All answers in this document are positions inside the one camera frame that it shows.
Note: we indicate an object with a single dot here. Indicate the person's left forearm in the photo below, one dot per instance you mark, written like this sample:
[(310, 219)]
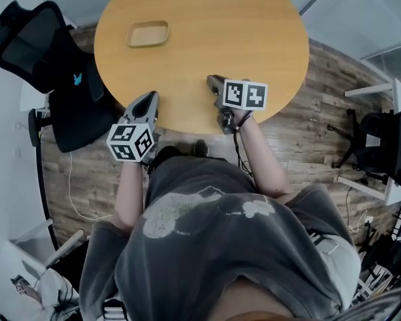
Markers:
[(128, 196)]

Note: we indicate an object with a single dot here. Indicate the white bag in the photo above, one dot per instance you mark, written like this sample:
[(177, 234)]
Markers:
[(50, 293)]

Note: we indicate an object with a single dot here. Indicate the dark wrist band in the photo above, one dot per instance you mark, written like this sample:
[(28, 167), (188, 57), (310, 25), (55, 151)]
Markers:
[(242, 123)]

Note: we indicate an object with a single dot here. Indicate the black mesh office chair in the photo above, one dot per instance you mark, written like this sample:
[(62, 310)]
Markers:
[(23, 42)]

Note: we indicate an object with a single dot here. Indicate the round wooden table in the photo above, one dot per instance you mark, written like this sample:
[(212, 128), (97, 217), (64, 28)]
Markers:
[(220, 38)]

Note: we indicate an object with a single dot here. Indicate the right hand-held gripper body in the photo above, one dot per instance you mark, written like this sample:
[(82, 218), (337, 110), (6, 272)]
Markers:
[(244, 95)]

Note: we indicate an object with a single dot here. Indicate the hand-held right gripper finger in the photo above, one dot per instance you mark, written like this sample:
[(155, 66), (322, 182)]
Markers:
[(215, 84)]

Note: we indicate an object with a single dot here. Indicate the person's right forearm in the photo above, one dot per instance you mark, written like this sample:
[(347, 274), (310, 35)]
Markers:
[(264, 159)]

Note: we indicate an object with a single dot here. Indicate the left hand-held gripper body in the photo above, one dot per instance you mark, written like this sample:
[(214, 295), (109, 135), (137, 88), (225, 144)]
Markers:
[(130, 139)]

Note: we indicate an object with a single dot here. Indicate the grey printed t-shirt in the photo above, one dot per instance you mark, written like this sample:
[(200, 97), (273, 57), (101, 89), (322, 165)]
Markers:
[(220, 246)]

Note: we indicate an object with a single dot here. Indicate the wooden tray container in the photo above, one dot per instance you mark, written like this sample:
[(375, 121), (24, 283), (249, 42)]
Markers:
[(147, 36)]

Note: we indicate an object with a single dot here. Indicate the black jacket with blue print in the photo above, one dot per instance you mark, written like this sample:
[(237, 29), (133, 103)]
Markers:
[(77, 105)]

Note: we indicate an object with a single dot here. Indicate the person's black shoe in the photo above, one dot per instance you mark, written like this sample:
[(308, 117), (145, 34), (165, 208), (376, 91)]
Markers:
[(201, 148)]

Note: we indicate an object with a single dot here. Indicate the person's right hand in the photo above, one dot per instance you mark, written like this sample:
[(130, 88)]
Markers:
[(243, 115)]

